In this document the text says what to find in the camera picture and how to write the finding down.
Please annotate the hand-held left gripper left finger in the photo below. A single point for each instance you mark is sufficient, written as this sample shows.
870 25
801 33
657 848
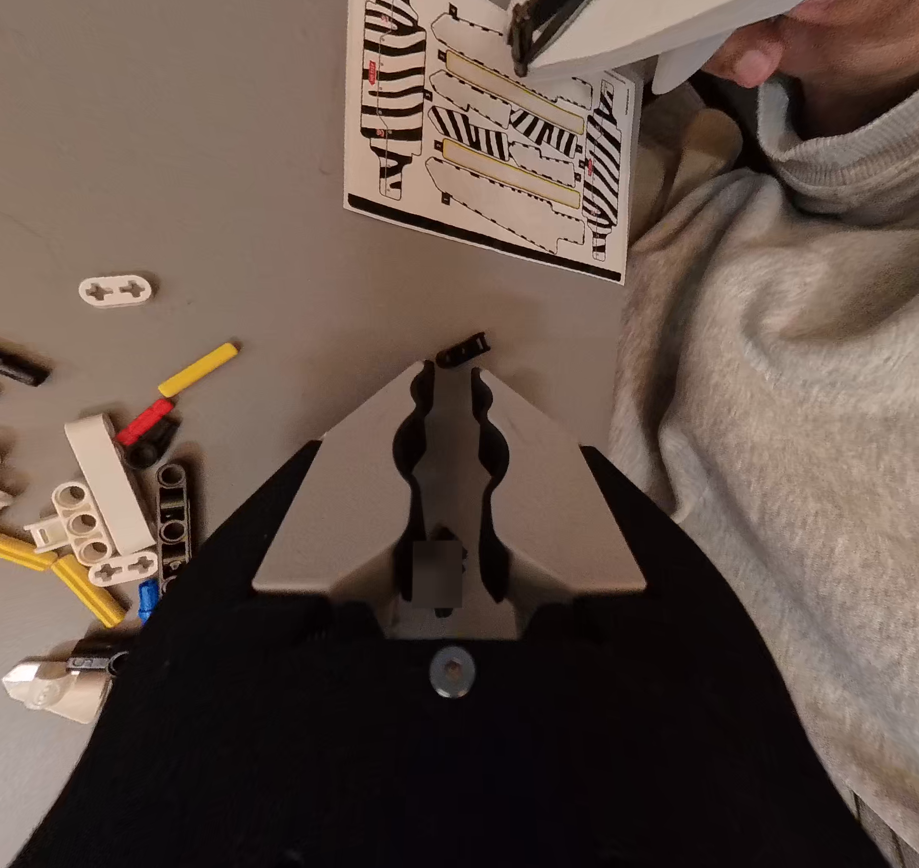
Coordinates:
344 509

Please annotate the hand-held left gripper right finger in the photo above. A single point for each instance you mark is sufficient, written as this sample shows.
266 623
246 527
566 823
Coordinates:
560 516

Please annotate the small black lego pin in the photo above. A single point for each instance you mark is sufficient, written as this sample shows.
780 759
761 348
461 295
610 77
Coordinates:
463 350

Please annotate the black lego beam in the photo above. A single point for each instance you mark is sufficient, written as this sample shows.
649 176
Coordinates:
172 516

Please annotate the yellow lego axle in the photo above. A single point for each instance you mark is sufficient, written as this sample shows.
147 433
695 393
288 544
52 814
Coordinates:
197 370

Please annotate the black lego ball joint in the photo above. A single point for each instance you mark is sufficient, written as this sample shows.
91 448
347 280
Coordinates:
147 453

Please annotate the blue lego pin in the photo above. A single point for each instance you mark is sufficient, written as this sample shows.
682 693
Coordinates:
147 595

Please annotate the red lego axle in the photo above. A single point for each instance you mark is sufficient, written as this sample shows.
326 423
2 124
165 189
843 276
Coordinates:
146 423

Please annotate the white two-hole lego beam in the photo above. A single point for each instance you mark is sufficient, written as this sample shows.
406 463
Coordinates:
115 291
123 569

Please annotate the white curved lego panel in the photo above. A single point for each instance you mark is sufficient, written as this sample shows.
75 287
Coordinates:
108 480

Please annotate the yellow ribbed lego piece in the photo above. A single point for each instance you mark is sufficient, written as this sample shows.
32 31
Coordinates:
25 551
90 590

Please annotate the white three-hole lego connector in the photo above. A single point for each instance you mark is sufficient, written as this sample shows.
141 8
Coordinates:
77 523

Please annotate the grey black lego pin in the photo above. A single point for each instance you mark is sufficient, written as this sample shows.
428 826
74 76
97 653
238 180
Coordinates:
97 662

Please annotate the white angular lego panel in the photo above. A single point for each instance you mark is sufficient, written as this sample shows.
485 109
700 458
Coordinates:
50 692

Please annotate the black lego connector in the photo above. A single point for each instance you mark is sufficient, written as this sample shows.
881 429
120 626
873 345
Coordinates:
23 368

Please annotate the person's right hand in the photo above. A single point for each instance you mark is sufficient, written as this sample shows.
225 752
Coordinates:
825 57

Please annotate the beige cloth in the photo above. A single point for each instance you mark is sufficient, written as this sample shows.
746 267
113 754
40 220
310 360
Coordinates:
682 157

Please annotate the zebra striped sticker sheet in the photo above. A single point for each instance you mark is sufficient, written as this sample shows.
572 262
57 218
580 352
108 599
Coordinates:
488 129

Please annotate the grey sweater person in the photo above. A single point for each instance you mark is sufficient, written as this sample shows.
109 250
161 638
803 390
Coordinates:
754 452

